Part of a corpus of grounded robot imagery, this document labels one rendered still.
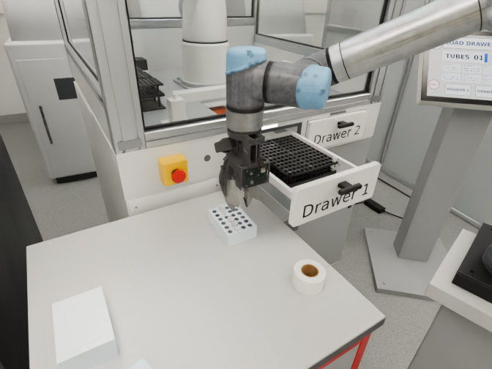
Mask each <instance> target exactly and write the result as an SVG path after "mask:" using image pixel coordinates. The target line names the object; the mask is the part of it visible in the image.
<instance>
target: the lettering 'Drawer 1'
mask: <svg viewBox="0 0 492 369"><path fill-rule="evenodd" d="M365 186H366V188H365V193H364V194H362V195H365V194H368V193H366V190H367V187H368V183H367V184H365ZM348 194H349V196H347V197H345V196H346V195H348ZM348 194H345V195H344V197H343V202H347V201H349V200H347V201H344V199H345V198H348V197H350V195H351V194H350V193H348ZM341 198H342V196H341V197H340V200H341ZM336 200H337V205H338V204H339V203H340V200H339V201H338V197H336V199H335V202H336ZM325 202H327V204H325V205H323V206H322V208H321V210H322V211H324V210H325V209H328V206H329V201H325ZM325 202H324V203H325ZM335 202H334V203H333V199H332V206H334V205H335ZM324 203H323V204H324ZM326 205H327V207H326V208H325V209H323V207H324V206H326ZM306 206H311V207H312V209H311V212H310V214H311V213H312V211H313V205H312V204H308V205H306ZM306 206H305V207H304V212H303V217H302V218H304V217H307V216H309V215H310V214H308V215H306V216H305V209H306Z"/></svg>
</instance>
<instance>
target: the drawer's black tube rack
mask: <svg viewBox="0 0 492 369"><path fill-rule="evenodd" d="M260 154H261V155H263V156H264V157H265V158H266V159H268V160H269V161H270V169H269V172H270V173H272V174H273V175H275V176H276V177H277V178H278V179H279V180H281V181H282V182H284V183H285V184H286V185H288V186H289V187H290V188H292V187H296V186H298V185H303V184H305V183H308V182H312V181H314V180H317V179H321V178H324V177H326V176H330V175H333V174H336V172H337V171H336V170H334V171H331V167H330V166H329V167H326V168H322V169H318V170H316V171H311V172H309V173H306V174H302V175H299V176H295V177H292V178H288V177H287V176H286V173H288V172H289V173H291V171H295V170H299V169H301V168H306V167H308V166H312V165H316V164H319V163H323V162H326V161H329V160H330V161H331V160H332V158H331V157H329V156H327V155H326V154H324V153H322V152H320V151H319V150H317V149H315V148H313V147H312V146H310V145H308V144H306V143H305V142H303V141H301V140H299V139H298V138H296V137H294V136H292V135H287V136H283V137H279V138H273V139H270V140H267V141H265V142H264V143H261V151H260Z"/></svg>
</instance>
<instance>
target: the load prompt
mask: <svg viewBox="0 0 492 369"><path fill-rule="evenodd" d="M443 48H454V49H467V50H480V51H492V39H488V38H473V37H462V38H460V39H458V40H455V41H452V42H449V43H447V44H444V45H443Z"/></svg>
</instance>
